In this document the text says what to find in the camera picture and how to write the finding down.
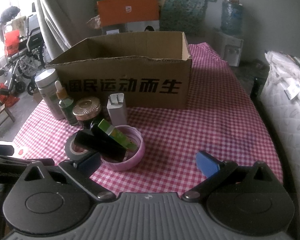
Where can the green glue stick tube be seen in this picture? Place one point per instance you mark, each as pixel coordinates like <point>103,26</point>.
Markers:
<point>117,135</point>

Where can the folded wheelchair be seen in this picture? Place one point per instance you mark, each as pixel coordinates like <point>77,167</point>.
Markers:
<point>29,61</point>

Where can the grey curtain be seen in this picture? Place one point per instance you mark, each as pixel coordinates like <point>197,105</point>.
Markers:
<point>63,23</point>

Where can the orange product box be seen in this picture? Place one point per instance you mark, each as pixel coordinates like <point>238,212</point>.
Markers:
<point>123,16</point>

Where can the white quilted mattress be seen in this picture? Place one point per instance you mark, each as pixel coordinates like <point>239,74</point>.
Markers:
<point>280,98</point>

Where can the white cap supplement bottle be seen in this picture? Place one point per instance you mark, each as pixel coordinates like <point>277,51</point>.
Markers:
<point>45,83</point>

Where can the black rectangular case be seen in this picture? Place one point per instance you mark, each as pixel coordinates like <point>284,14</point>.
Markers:
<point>96,140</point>

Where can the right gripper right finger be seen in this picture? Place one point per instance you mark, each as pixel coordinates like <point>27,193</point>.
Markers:
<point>216,173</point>

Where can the gold lid cosmetic jar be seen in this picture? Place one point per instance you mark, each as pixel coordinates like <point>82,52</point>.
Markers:
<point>86,110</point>

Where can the pink plastic bowl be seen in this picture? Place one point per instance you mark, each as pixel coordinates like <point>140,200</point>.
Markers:
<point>133,157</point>

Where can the large brown cardboard box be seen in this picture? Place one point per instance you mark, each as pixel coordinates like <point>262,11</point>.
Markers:
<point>151,68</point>

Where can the green dropper bottle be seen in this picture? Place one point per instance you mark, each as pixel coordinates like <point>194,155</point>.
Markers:
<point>66,103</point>

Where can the pink checkered tablecloth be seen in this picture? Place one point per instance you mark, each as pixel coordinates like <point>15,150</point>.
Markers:
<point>219,119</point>

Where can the white power adapter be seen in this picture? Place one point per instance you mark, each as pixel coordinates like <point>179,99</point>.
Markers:
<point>117,110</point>

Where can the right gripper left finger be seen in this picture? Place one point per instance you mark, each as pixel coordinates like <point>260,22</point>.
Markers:
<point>78,172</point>

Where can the black electrical tape roll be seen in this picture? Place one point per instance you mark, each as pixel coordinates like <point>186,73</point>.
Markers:
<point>74,152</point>

